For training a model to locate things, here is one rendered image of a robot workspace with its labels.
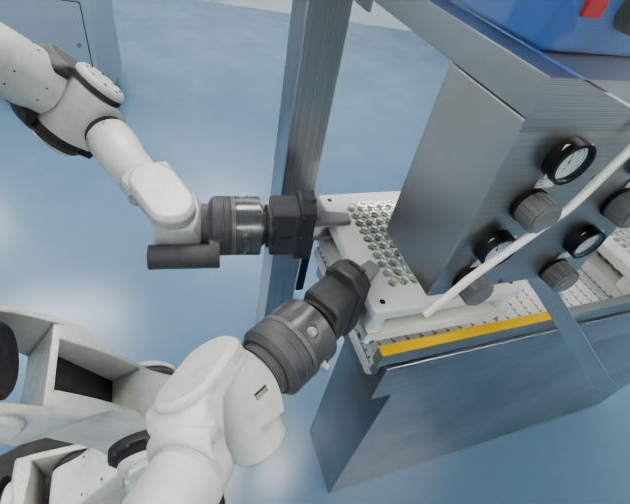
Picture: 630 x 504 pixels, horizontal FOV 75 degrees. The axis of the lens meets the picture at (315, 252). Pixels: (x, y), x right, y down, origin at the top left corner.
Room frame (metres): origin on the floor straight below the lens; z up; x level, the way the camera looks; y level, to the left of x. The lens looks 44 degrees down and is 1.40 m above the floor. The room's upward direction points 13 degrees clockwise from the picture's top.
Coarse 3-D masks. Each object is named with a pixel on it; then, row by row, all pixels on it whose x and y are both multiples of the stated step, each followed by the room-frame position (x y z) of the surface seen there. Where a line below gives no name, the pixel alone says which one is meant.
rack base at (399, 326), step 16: (320, 240) 0.51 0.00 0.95; (336, 256) 0.47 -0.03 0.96; (480, 304) 0.44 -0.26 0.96; (400, 320) 0.37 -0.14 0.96; (416, 320) 0.38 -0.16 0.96; (432, 320) 0.39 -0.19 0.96; (448, 320) 0.40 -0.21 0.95; (464, 320) 0.41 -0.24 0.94; (480, 320) 0.43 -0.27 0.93; (368, 336) 0.34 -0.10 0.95; (384, 336) 0.35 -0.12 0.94
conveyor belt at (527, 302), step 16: (320, 256) 0.55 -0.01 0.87; (528, 288) 0.58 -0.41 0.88; (576, 288) 0.61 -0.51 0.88; (592, 288) 0.62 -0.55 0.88; (512, 304) 0.53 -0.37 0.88; (528, 304) 0.54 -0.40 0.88; (576, 304) 0.57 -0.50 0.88; (496, 320) 0.48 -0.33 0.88; (352, 336) 0.39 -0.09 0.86; (400, 336) 0.40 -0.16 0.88; (416, 336) 0.41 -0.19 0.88; (368, 352) 0.36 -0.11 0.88; (368, 368) 0.35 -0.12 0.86
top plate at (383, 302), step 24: (384, 192) 0.61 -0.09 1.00; (360, 216) 0.52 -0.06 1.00; (336, 240) 0.47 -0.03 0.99; (360, 240) 0.47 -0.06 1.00; (360, 264) 0.42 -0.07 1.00; (384, 288) 0.38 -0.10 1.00; (408, 288) 0.39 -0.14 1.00; (504, 288) 0.44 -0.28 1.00; (384, 312) 0.34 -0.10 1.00; (408, 312) 0.36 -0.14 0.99
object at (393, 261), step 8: (376, 208) 0.54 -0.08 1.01; (384, 208) 0.55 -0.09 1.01; (392, 208) 0.56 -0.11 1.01; (368, 216) 0.52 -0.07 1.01; (376, 216) 0.53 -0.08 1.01; (384, 216) 0.54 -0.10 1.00; (368, 224) 0.51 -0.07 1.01; (376, 224) 0.50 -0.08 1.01; (384, 224) 0.51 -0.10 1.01; (376, 232) 0.48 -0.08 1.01; (384, 232) 0.50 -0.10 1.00; (376, 240) 0.48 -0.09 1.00; (384, 240) 0.47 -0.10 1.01; (384, 248) 0.46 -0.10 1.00; (392, 248) 0.45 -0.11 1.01; (392, 256) 0.44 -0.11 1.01; (400, 256) 0.45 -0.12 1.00; (392, 264) 0.43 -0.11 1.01; (400, 264) 0.43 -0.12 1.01; (400, 272) 0.41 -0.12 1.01; (408, 272) 0.42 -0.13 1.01
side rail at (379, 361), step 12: (600, 300) 0.55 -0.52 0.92; (612, 300) 0.56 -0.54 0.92; (624, 300) 0.57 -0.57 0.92; (576, 312) 0.51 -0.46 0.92; (588, 312) 0.52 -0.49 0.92; (600, 312) 0.54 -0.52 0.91; (612, 312) 0.56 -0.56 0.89; (540, 324) 0.47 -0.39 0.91; (552, 324) 0.49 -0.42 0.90; (480, 336) 0.41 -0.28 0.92; (492, 336) 0.43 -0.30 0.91; (504, 336) 0.44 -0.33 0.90; (432, 348) 0.37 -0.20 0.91; (444, 348) 0.38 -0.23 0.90; (456, 348) 0.40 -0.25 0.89; (384, 360) 0.34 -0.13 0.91; (396, 360) 0.35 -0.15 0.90
